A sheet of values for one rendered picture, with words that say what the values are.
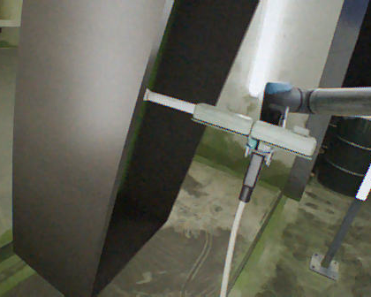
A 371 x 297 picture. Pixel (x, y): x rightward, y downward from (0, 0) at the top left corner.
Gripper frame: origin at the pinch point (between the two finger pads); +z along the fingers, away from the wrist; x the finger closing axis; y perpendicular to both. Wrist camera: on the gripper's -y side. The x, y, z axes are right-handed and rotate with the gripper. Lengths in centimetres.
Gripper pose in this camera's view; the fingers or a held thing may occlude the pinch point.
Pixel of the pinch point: (261, 144)
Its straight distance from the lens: 69.5
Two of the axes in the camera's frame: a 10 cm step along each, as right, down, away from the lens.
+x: -9.0, -3.4, 2.8
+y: -2.4, 9.1, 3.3
